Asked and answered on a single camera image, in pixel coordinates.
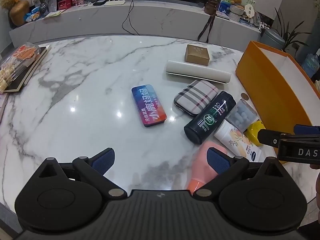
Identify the white rolled sheet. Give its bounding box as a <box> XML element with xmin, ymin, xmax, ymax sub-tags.
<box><xmin>165</xmin><ymin>60</ymin><xmax>232</xmax><ymax>85</ymax></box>

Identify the brown leather camera case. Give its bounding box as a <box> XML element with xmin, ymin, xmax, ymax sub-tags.
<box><xmin>197</xmin><ymin>0</ymin><xmax>220</xmax><ymax>43</ymax></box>

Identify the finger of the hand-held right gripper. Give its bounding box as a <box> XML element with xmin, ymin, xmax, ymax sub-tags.
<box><xmin>294</xmin><ymin>124</ymin><xmax>320</xmax><ymax>135</ymax></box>
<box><xmin>257</xmin><ymin>129</ymin><xmax>295</xmax><ymax>147</ymax></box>

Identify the snack tray on book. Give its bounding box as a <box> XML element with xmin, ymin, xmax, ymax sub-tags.
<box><xmin>4</xmin><ymin>44</ymin><xmax>52</xmax><ymax>93</ymax></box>

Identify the black power cable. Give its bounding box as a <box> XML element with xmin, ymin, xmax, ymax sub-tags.
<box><xmin>122</xmin><ymin>0</ymin><xmax>140</xmax><ymax>35</ymax></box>

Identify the marble television console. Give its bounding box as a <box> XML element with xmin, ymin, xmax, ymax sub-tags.
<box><xmin>9</xmin><ymin>4</ymin><xmax>263</xmax><ymax>53</ymax></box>

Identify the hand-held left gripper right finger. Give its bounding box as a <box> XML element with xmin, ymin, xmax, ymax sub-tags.
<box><xmin>194</xmin><ymin>147</ymin><xmax>290</xmax><ymax>199</ymax></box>

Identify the small brown gift box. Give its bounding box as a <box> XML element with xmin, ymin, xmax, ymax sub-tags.
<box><xmin>184</xmin><ymin>44</ymin><xmax>210</xmax><ymax>67</ymax></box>

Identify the green paper sheet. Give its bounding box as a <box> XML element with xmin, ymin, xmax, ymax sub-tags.
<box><xmin>43</xmin><ymin>9</ymin><xmax>66</xmax><ymax>20</ymax></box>

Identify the blue and red tin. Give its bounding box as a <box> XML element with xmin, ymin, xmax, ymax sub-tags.
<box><xmin>131</xmin><ymin>83</ymin><xmax>167</xmax><ymax>128</ymax></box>

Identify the blue water jug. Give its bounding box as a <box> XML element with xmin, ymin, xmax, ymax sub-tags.
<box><xmin>301</xmin><ymin>49</ymin><xmax>320</xmax><ymax>78</ymax></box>

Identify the clear box of white balls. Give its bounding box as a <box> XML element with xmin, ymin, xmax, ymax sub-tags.
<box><xmin>226</xmin><ymin>99</ymin><xmax>258</xmax><ymax>133</ymax></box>

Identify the long-leaf potted plant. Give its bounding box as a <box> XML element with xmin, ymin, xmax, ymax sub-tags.
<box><xmin>274</xmin><ymin>7</ymin><xmax>312</xmax><ymax>53</ymax></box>

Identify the plaid zip case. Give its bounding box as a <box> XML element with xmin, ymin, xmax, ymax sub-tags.
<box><xmin>173</xmin><ymin>79</ymin><xmax>219</xmax><ymax>117</ymax></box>

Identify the pale pink sheet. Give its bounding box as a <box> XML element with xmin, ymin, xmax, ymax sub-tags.
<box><xmin>0</xmin><ymin>92</ymin><xmax>8</xmax><ymax>120</ymax></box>

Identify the white floral cream tube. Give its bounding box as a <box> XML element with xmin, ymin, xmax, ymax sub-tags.
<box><xmin>214</xmin><ymin>119</ymin><xmax>262</xmax><ymax>163</ymax></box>

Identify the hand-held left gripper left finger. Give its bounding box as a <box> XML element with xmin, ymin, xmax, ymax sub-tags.
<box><xmin>32</xmin><ymin>148</ymin><xmax>128</xmax><ymax>199</ymax></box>

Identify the blue snack packet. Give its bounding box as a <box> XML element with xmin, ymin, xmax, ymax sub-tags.
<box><xmin>24</xmin><ymin>7</ymin><xmax>42</xmax><ymax>22</ymax></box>

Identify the clear pastry container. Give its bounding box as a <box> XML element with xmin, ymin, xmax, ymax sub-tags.
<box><xmin>0</xmin><ymin>43</ymin><xmax>40</xmax><ymax>93</ymax></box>

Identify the grey trash bin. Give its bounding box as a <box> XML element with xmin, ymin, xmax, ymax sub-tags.
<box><xmin>260</xmin><ymin>27</ymin><xmax>285</xmax><ymax>52</ymax></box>

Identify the round white hand fan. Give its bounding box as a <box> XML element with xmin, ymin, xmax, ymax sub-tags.
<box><xmin>244</xmin><ymin>4</ymin><xmax>255</xmax><ymax>22</ymax></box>

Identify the dark shampoo bottle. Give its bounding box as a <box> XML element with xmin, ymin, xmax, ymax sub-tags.
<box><xmin>184</xmin><ymin>91</ymin><xmax>237</xmax><ymax>145</ymax></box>

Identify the person's right forearm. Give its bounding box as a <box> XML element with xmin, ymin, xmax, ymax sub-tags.
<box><xmin>314</xmin><ymin>172</ymin><xmax>320</xmax><ymax>230</ymax></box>

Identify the orange cardboard box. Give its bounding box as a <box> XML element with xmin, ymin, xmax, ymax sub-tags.
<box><xmin>235</xmin><ymin>40</ymin><xmax>320</xmax><ymax>136</ymax></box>

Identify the pink plastic bottle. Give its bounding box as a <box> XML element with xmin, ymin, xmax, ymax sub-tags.
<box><xmin>185</xmin><ymin>141</ymin><xmax>229</xmax><ymax>194</ymax></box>

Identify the small yellow plastic object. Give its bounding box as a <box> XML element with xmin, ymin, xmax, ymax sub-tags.
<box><xmin>244</xmin><ymin>120</ymin><xmax>266</xmax><ymax>147</ymax></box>

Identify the golden vase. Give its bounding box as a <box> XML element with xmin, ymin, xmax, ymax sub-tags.
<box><xmin>9</xmin><ymin>0</ymin><xmax>30</xmax><ymax>27</ymax></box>

